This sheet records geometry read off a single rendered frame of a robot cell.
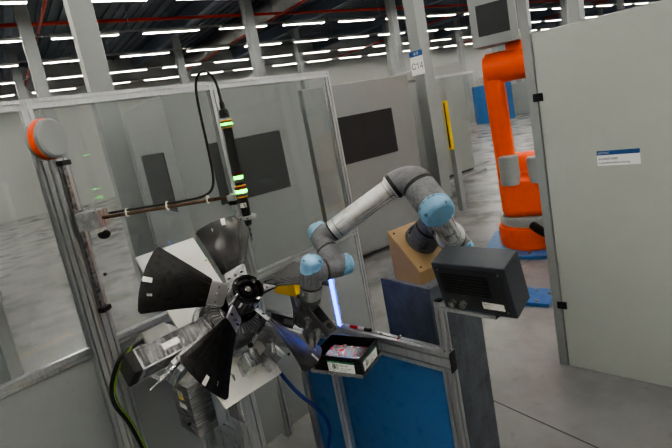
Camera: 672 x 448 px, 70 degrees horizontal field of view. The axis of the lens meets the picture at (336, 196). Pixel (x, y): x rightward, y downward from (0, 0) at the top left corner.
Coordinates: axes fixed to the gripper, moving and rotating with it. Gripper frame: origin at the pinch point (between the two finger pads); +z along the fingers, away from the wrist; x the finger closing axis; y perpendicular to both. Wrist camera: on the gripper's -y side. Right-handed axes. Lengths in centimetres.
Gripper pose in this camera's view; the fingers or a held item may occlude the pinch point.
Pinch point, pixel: (313, 347)
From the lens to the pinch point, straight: 181.2
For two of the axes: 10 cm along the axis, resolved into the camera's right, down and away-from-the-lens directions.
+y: -7.3, -2.7, 6.3
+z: -0.4, 9.3, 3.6
